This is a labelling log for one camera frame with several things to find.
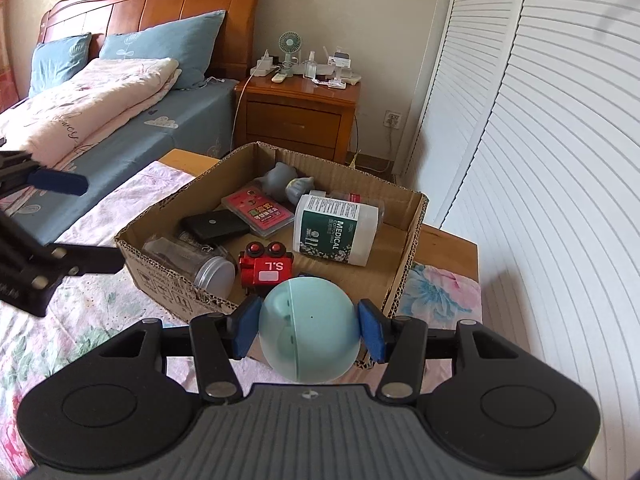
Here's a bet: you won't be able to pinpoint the pink folded quilt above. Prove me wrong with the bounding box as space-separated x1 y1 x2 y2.
0 56 182 172

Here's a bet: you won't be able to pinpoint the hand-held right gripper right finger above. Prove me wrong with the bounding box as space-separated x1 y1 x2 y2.
356 299 506 405

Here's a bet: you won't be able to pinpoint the teal egg-shaped case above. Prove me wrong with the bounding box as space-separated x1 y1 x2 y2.
258 275 362 382

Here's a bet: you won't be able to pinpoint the clear plastic jar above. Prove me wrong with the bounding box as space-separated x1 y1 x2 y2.
142 236 237 302

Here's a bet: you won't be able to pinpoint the white cable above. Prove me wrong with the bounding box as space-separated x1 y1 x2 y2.
231 76 252 152

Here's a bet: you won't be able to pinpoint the large blue pillow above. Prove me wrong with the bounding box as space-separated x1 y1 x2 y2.
98 9 227 91

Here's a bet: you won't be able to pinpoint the grey toy elephant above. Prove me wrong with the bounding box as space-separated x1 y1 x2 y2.
260 162 307 204

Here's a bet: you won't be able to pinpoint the small green desk fan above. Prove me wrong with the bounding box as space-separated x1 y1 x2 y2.
277 31 302 79

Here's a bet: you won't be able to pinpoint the clear water bottle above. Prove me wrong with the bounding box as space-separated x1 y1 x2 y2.
310 190 386 222

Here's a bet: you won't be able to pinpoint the cardboard box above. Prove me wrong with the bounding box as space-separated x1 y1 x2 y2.
115 141 430 369

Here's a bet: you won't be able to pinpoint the wooden headboard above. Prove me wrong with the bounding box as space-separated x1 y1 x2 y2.
39 0 271 82

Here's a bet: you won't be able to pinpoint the black electronic device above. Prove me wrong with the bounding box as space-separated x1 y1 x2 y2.
180 209 251 244

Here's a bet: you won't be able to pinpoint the small blue pillow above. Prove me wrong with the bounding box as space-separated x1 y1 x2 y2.
28 32 94 99

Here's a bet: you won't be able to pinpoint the small clear glass jar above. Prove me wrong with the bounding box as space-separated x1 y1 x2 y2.
177 230 226 259

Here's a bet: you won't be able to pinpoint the white display stand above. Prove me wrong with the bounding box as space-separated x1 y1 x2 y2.
320 45 362 89

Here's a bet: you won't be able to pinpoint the black red toy train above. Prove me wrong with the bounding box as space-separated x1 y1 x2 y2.
237 241 295 295

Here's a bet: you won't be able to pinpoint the red card case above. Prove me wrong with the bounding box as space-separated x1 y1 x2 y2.
221 184 296 239

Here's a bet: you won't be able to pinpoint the blue bed sheet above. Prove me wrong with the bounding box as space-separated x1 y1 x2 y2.
0 77 241 247

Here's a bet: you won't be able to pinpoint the white plastic bottle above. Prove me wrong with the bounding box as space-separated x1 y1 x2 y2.
291 193 384 267

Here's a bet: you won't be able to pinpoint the wooden nightstand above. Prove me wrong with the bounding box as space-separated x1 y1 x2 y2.
233 72 362 164

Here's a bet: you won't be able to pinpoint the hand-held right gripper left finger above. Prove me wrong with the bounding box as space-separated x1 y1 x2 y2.
101 296 265 405

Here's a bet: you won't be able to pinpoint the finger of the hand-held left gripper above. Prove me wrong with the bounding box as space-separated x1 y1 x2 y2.
0 211 125 282
0 150 90 199

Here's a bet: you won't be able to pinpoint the grey blue toy figure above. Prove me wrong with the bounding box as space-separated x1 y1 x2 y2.
285 177 316 205

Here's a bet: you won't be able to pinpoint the white louvered closet doors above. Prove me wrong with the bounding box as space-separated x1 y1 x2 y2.
399 0 640 463

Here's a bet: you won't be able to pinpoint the white power strip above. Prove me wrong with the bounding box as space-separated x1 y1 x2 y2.
249 50 281 79

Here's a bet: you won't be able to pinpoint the floral pink blanket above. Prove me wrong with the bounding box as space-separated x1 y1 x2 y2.
0 161 481 480

